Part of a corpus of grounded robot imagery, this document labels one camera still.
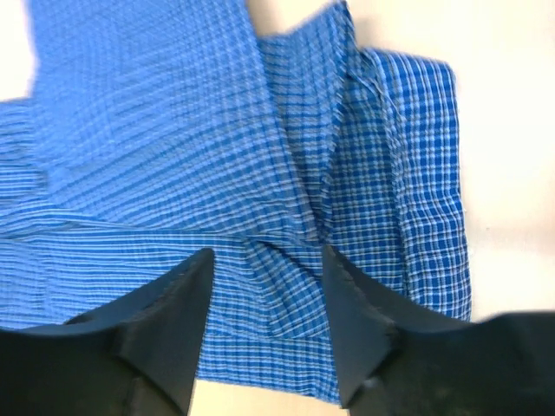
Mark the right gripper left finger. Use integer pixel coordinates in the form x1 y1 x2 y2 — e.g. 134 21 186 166
1 249 214 415

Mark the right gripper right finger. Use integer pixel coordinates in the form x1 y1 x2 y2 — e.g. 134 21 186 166
323 246 554 415

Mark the blue plaid long sleeve shirt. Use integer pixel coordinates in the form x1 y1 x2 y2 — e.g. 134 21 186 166
1 1 471 402

